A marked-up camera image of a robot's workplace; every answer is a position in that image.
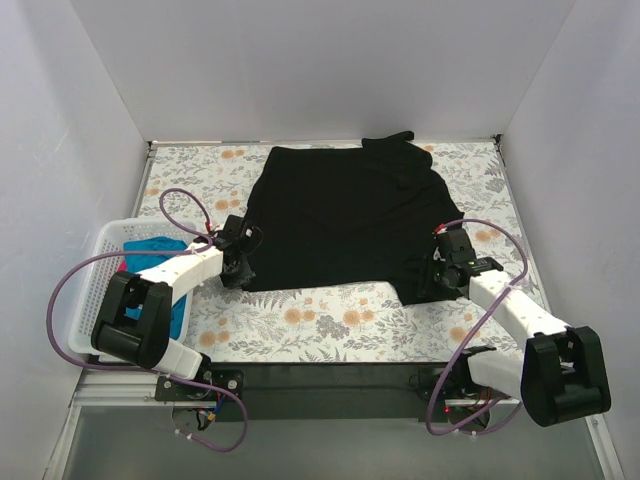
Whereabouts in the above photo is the black t shirt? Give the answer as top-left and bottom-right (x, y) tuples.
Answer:
(245, 131), (464, 305)

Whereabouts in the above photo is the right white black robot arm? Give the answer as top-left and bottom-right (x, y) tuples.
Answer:
(426, 221), (612, 427)

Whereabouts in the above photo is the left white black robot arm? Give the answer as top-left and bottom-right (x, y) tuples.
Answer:
(91, 215), (264, 400)

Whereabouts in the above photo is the floral tablecloth mat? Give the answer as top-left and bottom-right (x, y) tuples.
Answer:
(137, 141), (546, 362)

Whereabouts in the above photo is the blue t shirt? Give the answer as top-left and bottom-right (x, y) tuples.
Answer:
(121, 236), (187, 340)

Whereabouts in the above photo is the white plastic laundry basket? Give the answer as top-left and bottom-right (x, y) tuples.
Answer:
(68, 218), (194, 355)

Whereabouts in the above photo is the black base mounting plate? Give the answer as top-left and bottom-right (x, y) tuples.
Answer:
(154, 362), (516, 424)

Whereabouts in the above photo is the aluminium frame rail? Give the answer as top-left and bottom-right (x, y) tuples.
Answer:
(74, 363), (600, 405)

